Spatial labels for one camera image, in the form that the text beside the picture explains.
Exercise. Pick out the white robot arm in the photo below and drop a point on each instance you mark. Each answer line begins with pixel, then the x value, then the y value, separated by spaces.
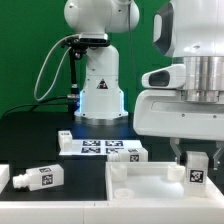
pixel 190 32

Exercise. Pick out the white fence wall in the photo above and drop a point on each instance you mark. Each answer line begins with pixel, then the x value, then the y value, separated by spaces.
pixel 4 176
pixel 104 213

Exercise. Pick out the white left fence wall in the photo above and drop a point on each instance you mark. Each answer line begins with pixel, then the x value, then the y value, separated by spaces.
pixel 4 176

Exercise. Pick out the white square tabletop tray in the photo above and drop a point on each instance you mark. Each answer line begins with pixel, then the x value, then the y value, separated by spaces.
pixel 153 180

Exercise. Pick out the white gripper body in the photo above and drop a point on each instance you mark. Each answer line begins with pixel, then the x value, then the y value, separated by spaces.
pixel 162 113

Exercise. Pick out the white front fence wall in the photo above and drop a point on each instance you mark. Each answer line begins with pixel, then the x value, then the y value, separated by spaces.
pixel 104 213

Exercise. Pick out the black camera stand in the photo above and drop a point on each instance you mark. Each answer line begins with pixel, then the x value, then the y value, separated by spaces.
pixel 74 66

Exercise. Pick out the white marker base plate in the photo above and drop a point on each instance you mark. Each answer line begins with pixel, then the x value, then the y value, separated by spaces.
pixel 95 147

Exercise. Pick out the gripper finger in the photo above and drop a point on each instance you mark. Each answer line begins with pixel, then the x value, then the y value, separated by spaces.
pixel 214 159
pixel 180 155

